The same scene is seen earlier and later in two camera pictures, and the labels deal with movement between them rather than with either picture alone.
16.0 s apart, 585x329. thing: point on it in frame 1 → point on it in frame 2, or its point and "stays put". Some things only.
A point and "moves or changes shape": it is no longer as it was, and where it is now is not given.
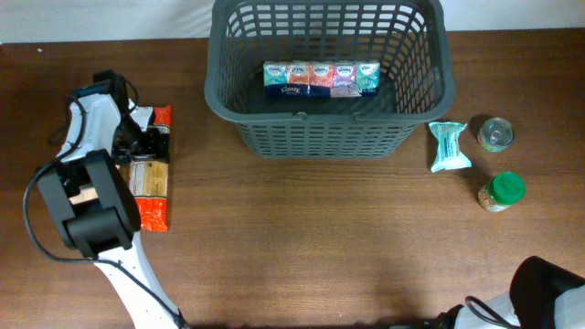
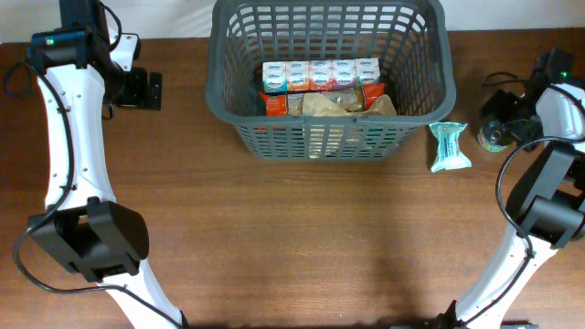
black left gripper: (158, 142) → (142, 95)
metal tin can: (495, 134) stays put
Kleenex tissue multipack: (321, 79) moves or changes shape
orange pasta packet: (150, 169) → (276, 103)
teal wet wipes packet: (449, 155) stays put
